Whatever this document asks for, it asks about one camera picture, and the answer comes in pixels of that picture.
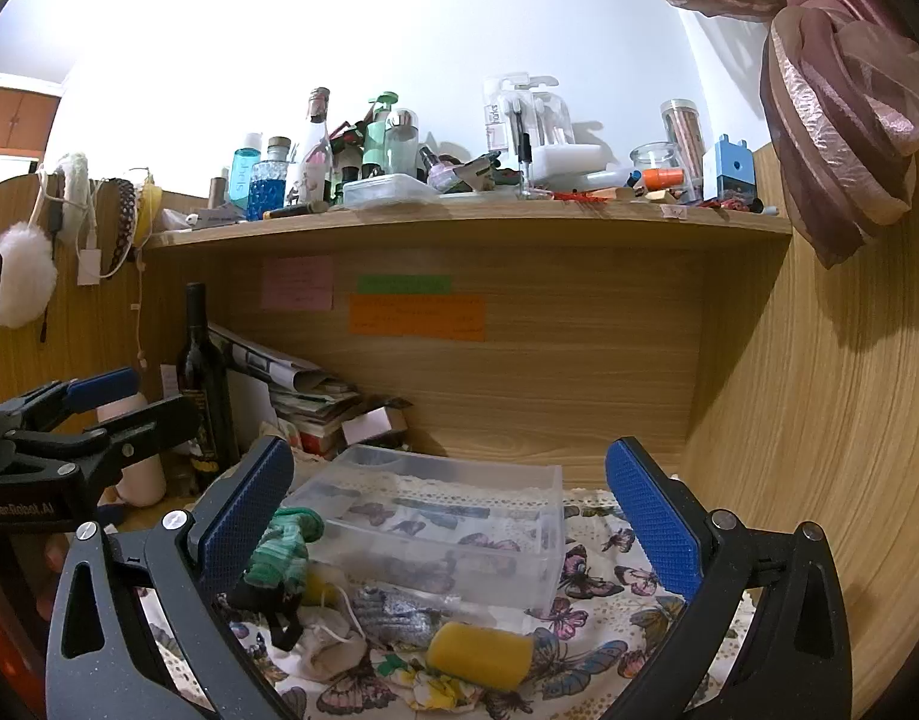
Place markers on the light blue bottle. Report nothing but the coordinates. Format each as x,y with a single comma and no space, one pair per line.
246,156

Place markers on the dark wine bottle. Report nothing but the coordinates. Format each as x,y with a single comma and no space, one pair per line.
202,379

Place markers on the orange tube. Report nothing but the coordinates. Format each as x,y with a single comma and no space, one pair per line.
655,179

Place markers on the white fluffy pompom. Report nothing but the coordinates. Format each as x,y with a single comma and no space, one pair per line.
28,276

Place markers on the blue plastic box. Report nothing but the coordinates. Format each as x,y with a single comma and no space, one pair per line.
735,172

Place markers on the small white box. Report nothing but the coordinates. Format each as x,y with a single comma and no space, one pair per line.
379,423

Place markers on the blue liquid bottle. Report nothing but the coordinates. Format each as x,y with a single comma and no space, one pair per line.
267,186

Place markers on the pink tied curtain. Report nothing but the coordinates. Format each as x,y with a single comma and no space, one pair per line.
840,90

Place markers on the floral fabric piece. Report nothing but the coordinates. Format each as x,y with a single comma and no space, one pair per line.
424,690

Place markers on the pink sticky note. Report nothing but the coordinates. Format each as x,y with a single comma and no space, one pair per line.
298,284

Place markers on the green sticky note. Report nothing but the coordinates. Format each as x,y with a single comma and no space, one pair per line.
404,284

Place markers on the white face mask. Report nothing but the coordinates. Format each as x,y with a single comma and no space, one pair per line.
330,643

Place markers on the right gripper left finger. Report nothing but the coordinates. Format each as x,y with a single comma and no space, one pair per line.
102,661

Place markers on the stack of papers and books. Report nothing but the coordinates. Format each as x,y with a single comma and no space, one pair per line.
305,402

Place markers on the butterfly print cloth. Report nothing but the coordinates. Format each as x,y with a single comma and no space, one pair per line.
603,625

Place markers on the tall glass jar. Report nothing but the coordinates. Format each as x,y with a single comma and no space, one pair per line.
682,123

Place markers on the clear pump dispenser bottle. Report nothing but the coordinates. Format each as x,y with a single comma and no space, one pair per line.
523,103

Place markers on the clear plastic storage box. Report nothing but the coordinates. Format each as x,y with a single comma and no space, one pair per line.
487,533

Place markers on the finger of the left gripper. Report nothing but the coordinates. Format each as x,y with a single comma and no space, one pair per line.
45,407
128,439

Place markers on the orange sticky note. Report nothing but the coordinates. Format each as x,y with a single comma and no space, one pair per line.
439,316

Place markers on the clear lidded container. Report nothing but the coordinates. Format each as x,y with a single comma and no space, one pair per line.
390,189

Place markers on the beige cylinder roll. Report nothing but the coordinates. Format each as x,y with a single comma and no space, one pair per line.
142,484

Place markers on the yellow sponge roll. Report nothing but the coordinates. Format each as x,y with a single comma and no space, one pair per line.
493,659

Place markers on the wooden shelf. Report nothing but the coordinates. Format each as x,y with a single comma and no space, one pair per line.
517,223

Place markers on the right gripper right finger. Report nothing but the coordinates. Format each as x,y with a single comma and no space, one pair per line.
796,660

